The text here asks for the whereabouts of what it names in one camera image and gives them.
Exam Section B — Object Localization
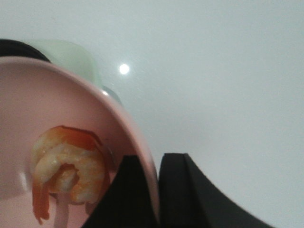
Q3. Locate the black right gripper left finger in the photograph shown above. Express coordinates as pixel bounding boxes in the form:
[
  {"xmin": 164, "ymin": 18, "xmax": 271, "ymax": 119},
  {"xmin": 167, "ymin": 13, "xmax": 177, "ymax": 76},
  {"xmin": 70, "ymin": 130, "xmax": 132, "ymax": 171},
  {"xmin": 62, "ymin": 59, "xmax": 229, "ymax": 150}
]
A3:
[{"xmin": 82, "ymin": 155, "xmax": 159, "ymax": 228}]

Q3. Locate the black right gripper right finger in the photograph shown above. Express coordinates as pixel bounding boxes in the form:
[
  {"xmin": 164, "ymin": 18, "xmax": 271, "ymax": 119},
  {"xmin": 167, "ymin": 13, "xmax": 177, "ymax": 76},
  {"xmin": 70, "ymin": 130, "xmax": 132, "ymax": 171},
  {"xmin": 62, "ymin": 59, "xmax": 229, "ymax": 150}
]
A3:
[{"xmin": 159, "ymin": 153, "xmax": 269, "ymax": 228}]

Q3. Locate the orange cooked shrimp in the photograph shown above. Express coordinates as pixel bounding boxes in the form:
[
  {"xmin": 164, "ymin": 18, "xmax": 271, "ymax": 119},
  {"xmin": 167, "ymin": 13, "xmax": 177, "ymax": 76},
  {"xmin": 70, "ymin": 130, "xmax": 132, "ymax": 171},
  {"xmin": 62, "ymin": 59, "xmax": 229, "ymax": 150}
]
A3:
[{"xmin": 31, "ymin": 126, "xmax": 108, "ymax": 224}]

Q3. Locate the black round frying pan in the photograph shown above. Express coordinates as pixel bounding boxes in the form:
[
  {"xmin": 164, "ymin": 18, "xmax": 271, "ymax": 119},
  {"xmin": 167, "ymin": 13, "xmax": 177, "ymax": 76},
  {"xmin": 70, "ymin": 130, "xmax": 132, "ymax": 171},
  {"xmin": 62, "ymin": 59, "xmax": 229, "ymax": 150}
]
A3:
[{"xmin": 0, "ymin": 38, "xmax": 51, "ymax": 63}]

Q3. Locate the green breakfast maker base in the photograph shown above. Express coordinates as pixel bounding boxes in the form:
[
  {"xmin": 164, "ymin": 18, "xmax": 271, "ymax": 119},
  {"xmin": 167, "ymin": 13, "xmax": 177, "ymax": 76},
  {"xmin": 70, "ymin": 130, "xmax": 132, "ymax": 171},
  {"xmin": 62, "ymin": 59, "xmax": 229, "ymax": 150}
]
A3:
[{"xmin": 30, "ymin": 39, "xmax": 102, "ymax": 88}]

